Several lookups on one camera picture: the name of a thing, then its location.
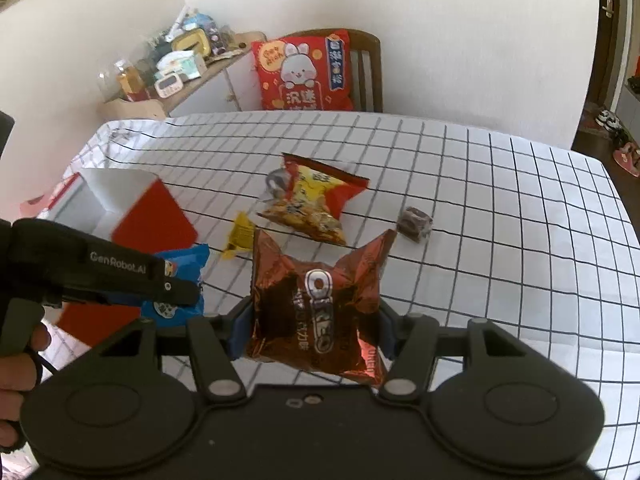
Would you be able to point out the wooden side cabinet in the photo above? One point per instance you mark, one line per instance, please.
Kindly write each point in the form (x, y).
(205, 95)

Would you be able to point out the white kitchen timer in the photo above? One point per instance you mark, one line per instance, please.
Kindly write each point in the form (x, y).
(167, 86)

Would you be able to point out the red rabbit cushion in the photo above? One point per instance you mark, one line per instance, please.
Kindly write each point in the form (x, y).
(300, 70)

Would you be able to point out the red cardboard box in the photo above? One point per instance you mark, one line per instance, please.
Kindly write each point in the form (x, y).
(150, 220)

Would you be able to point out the green yellow tissue box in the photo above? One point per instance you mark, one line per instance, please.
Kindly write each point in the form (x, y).
(192, 41)

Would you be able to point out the blue cookie packet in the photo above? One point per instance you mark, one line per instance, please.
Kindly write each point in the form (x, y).
(185, 265)

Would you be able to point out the blue white carton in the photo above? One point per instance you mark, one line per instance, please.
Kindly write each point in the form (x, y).
(202, 22)

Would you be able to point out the pink slippers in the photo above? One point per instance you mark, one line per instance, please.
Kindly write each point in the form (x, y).
(627, 159)

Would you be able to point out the wooden chair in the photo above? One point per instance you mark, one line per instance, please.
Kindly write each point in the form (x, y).
(367, 75)

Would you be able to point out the red yellow snack bag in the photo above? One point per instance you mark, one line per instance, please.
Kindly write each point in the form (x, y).
(315, 200)

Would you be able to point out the silver wrapped candy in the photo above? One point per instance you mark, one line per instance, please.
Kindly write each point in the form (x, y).
(276, 181)

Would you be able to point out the black white sneakers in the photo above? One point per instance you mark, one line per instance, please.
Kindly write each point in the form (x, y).
(607, 120)

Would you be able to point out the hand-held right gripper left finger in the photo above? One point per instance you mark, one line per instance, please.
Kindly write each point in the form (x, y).
(241, 330)

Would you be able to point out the orange drink bottle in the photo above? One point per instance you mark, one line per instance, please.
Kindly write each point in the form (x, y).
(132, 85)

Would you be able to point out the brown cookie packet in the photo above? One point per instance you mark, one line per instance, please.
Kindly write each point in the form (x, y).
(315, 300)

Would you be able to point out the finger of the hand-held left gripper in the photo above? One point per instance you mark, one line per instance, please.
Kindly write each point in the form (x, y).
(172, 290)

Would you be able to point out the person's left hand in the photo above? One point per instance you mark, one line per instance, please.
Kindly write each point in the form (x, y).
(15, 375)

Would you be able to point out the small yellow snack packet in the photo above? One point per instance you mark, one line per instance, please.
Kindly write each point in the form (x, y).
(241, 235)

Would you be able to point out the dark wrapped brownie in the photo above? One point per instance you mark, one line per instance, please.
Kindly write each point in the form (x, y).
(415, 224)

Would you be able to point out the tissue pack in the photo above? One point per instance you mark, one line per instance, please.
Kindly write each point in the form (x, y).
(180, 66)

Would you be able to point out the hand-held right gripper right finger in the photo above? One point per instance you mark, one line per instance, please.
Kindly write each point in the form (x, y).
(387, 332)

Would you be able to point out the white checked tablecloth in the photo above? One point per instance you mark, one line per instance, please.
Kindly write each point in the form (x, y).
(500, 240)

